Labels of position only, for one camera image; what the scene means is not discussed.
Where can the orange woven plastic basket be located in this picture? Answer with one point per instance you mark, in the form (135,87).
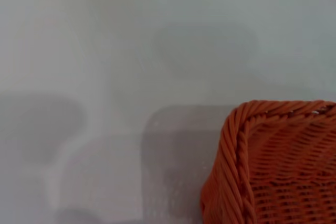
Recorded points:
(283,161)

